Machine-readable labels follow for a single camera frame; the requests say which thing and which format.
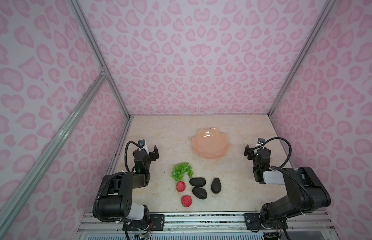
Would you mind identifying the green fake grape bunch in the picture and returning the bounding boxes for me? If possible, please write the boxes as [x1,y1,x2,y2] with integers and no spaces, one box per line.
[172,163,194,182]

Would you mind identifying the red fake apple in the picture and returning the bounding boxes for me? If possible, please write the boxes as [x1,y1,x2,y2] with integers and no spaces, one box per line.
[176,181,186,193]
[181,196,192,208]

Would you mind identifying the dark fake avocado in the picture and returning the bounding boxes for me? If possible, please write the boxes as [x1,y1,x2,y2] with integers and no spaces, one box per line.
[192,187,207,200]
[189,177,206,188]
[210,178,222,194]

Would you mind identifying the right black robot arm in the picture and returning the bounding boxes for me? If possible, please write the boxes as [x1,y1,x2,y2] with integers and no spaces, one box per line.
[244,146,331,229]

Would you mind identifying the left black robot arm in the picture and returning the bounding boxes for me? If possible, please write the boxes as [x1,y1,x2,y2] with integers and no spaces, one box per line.
[93,146,160,226]

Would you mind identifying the pink flower-shaped fruit bowl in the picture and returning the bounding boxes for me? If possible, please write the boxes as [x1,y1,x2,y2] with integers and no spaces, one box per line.
[191,128,231,160]

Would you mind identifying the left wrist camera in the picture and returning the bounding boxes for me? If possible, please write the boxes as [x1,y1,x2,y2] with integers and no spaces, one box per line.
[138,140,150,154]

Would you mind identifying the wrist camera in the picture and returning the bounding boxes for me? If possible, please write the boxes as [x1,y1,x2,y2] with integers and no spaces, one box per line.
[138,140,150,154]
[256,138,266,148]

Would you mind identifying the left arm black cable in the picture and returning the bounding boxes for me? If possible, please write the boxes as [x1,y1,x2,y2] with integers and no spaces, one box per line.
[124,140,142,173]

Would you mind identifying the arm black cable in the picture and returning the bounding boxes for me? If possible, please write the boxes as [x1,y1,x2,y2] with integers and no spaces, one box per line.
[124,140,142,173]
[262,136,317,211]

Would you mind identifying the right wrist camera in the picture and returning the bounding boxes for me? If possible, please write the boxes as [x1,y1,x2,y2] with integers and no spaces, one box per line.
[256,138,266,148]

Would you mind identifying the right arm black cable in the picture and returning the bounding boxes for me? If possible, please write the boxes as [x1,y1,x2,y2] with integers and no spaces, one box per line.
[262,136,317,211]

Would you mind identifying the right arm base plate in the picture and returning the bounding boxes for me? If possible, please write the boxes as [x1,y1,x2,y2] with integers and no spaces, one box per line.
[243,213,288,233]

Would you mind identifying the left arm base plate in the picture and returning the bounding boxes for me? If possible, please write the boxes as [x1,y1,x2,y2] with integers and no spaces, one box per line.
[123,214,165,232]

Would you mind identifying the aluminium front rail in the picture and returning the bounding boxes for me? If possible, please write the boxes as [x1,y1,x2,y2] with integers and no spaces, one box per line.
[75,211,339,240]

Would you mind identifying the left diagonal aluminium frame bar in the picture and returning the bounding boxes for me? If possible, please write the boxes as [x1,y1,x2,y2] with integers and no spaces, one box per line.
[0,72,108,240]

